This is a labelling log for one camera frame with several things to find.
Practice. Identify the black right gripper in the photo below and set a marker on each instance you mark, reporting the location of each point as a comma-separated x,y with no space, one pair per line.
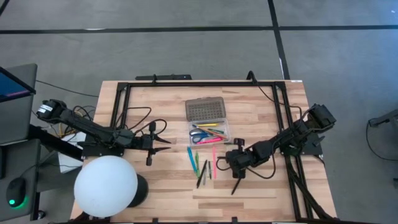
237,161

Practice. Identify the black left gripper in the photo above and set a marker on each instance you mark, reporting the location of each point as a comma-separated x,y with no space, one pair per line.
143,143

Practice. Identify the pink colored pencil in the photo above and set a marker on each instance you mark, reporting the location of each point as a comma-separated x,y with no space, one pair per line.
214,161

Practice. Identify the black pen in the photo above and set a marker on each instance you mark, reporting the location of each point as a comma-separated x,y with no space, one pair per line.
235,187

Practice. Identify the dark green crayon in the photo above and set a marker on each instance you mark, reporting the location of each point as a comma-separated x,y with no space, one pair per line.
209,170

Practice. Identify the pink highlighter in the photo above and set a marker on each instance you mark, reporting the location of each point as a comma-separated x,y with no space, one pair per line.
211,141

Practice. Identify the blue pen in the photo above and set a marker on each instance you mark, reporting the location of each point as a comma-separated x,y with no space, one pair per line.
191,159

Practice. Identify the thick black marker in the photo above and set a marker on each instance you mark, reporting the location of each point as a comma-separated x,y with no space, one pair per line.
202,174

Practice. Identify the dark green pencil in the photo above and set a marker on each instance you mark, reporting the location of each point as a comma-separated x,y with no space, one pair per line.
216,130

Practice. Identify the light green pen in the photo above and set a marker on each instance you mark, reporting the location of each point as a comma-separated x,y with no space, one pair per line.
197,161

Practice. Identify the yellow highlighter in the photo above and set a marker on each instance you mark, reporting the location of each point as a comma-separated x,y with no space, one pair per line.
206,124

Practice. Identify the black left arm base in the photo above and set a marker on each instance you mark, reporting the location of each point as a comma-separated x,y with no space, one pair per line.
93,150

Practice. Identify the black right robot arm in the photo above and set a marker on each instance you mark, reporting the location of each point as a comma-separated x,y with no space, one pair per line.
295,133

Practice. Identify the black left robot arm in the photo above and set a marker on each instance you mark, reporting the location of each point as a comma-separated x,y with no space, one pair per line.
90,127

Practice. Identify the translucent plastic supply box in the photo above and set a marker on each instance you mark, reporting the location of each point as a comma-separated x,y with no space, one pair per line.
205,109

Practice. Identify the white power box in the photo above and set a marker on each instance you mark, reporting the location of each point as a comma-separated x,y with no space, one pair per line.
66,161

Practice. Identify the white globe lamp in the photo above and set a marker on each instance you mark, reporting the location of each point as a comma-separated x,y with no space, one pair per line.
105,185

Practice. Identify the black sensor bar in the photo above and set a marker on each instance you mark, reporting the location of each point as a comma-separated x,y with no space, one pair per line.
163,77

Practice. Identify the grey side desk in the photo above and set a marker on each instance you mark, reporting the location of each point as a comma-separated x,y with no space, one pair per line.
18,124

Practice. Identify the black computer mouse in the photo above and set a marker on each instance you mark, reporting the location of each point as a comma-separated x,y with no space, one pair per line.
15,191

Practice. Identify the grey stand leg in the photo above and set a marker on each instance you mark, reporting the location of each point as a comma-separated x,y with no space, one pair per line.
385,119

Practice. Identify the open laptop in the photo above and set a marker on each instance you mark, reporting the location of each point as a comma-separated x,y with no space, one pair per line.
12,87

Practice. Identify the black aluminium table frame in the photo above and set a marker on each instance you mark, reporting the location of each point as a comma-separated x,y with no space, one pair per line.
202,84

